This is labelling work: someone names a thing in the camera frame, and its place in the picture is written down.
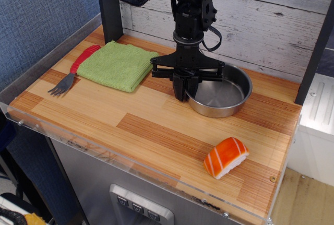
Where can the white appliance at right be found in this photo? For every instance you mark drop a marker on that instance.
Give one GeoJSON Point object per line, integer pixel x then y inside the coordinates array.
{"type": "Point", "coordinates": [311, 152]}

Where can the stainless steel pot with handle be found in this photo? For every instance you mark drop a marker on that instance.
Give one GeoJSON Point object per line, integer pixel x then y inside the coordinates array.
{"type": "Point", "coordinates": [222, 98]}

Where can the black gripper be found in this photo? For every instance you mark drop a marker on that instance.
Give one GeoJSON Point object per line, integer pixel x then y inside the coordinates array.
{"type": "Point", "coordinates": [187, 63]}

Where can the clear acrylic edge guard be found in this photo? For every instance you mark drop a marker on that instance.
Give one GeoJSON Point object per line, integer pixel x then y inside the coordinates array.
{"type": "Point", "coordinates": [168, 147]}

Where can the dark vertical post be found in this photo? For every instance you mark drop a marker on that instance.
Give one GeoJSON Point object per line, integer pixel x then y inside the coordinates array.
{"type": "Point", "coordinates": [111, 19]}
{"type": "Point", "coordinates": [317, 53]}

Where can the right dark vertical post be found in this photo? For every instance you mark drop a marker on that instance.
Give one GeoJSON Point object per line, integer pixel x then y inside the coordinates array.
{"type": "Point", "coordinates": [317, 53]}

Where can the yellow object at corner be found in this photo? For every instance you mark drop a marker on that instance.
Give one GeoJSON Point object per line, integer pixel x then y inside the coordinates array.
{"type": "Point", "coordinates": [33, 219]}

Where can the silver button control panel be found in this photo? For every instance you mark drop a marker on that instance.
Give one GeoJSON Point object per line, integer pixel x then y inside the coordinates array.
{"type": "Point", "coordinates": [122, 197]}

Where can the left dark vertical post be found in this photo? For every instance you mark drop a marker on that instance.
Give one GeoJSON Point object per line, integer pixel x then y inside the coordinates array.
{"type": "Point", "coordinates": [111, 19]}

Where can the red handled metal fork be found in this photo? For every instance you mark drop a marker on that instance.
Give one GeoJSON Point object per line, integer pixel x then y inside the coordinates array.
{"type": "Point", "coordinates": [65, 84]}

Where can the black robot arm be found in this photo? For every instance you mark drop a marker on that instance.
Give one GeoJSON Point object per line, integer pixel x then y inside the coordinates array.
{"type": "Point", "coordinates": [192, 19]}

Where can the toy salmon nigiri sushi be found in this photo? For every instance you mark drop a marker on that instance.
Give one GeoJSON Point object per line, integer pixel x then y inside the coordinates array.
{"type": "Point", "coordinates": [225, 156]}

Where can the green folded napkin cloth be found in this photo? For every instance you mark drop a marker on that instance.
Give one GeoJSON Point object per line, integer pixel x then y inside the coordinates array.
{"type": "Point", "coordinates": [119, 66]}

